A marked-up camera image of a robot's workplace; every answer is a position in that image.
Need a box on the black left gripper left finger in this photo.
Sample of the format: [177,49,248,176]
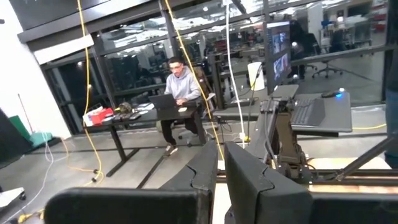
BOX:
[43,140,218,224]

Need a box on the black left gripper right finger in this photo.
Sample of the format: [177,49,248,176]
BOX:
[223,141,398,224]

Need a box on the red box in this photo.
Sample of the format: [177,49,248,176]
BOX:
[90,108,114,126]

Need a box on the camouflage cap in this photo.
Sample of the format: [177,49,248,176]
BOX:
[116,101,134,114]

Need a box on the black desk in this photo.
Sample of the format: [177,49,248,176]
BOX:
[83,104,208,178]

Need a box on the black keyboard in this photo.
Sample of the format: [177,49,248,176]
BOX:
[290,98,326,128]

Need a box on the black laptop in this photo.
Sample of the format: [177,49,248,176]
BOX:
[148,93,180,111]

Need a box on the green box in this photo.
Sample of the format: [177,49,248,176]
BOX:
[8,114,53,149]

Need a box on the white cart base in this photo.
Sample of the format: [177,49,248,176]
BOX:
[0,186,26,208]

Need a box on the black computer mouse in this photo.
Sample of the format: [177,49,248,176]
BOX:
[320,90,341,99]

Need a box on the person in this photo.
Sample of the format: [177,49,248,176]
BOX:
[160,56,202,156]

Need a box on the black panel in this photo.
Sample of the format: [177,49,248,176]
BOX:
[0,108,34,169]

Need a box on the computer monitor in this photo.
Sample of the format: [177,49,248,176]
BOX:
[266,21,292,96]

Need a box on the black office chair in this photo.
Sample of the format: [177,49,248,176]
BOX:
[312,29,345,78]

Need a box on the black metal frame strut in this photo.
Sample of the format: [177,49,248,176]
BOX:
[335,136,398,182]

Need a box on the yellow hanging cable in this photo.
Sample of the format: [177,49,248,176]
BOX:
[76,0,105,184]
[164,0,225,161]

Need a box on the white hanging cable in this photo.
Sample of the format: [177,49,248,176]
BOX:
[224,0,247,149]

